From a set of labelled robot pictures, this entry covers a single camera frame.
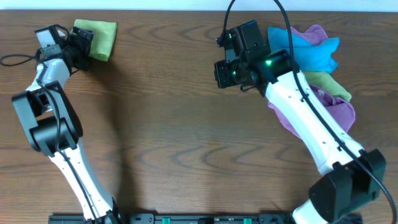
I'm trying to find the light green microfiber cloth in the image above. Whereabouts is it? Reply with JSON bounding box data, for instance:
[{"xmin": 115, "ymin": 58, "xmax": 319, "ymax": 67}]
[{"xmin": 74, "ymin": 19, "xmax": 118, "ymax": 62}]

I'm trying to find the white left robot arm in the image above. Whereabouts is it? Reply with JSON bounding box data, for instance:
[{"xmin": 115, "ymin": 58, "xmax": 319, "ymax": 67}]
[{"xmin": 12, "ymin": 24, "xmax": 129, "ymax": 223}]

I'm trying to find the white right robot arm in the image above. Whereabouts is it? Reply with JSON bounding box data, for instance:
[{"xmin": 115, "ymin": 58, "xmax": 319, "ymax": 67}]
[{"xmin": 215, "ymin": 50, "xmax": 386, "ymax": 223}]

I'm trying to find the blue microfiber cloth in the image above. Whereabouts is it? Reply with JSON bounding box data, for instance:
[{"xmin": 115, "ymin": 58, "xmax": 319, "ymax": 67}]
[{"xmin": 267, "ymin": 27, "xmax": 340, "ymax": 73}]

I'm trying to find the purple cloth behind blue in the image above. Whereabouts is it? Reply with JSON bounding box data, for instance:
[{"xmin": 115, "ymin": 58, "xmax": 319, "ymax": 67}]
[{"xmin": 290, "ymin": 24, "xmax": 328, "ymax": 45}]

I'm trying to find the olive green microfiber cloth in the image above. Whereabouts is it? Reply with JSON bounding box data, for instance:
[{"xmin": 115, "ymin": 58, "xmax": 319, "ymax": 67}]
[{"xmin": 303, "ymin": 71, "xmax": 352, "ymax": 101}]

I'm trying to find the purple microfiber cloth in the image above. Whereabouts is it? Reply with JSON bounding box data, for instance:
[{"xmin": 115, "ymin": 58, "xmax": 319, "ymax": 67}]
[{"xmin": 267, "ymin": 84, "xmax": 356, "ymax": 139}]

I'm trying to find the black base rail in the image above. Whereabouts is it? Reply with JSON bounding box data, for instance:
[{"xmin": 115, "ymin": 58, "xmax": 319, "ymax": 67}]
[{"xmin": 48, "ymin": 213, "xmax": 364, "ymax": 224}]

